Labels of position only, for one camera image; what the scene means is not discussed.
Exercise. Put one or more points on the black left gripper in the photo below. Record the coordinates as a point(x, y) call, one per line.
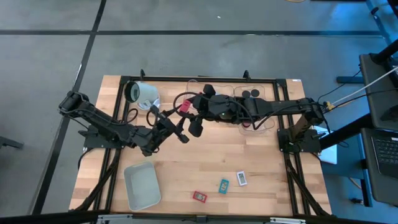
point(164, 127)

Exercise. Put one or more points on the teal card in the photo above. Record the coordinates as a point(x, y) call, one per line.
point(223, 186)

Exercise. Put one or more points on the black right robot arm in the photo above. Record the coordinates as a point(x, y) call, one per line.
point(280, 105)

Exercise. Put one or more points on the red charger cube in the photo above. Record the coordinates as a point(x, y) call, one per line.
point(185, 105)

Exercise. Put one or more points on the grey plastic tray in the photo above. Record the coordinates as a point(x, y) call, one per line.
point(141, 186)

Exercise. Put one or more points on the white card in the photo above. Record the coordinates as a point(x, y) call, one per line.
point(242, 178)

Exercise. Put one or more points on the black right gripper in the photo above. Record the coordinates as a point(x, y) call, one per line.
point(220, 107)

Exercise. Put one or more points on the red card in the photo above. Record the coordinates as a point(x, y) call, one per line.
point(199, 196)

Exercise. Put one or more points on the wide clear plastic bin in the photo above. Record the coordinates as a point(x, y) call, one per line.
point(194, 87)

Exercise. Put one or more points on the black pole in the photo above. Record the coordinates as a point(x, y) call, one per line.
point(385, 51)

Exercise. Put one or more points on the grey chair foot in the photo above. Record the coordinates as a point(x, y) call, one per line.
point(11, 143)

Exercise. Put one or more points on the narrow clear plastic bin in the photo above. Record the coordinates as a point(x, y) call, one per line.
point(264, 91)

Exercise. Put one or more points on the white cylindrical desk lamp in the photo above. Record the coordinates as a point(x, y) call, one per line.
point(144, 92)

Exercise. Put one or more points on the black aluminium table frame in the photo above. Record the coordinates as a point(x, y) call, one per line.
point(161, 78)

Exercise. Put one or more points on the white paper sheet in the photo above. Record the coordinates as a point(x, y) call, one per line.
point(330, 155)

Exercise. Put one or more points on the black laptop with keyboard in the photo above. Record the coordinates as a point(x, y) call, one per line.
point(385, 161)

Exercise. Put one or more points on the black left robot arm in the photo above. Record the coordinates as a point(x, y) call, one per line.
point(102, 124)

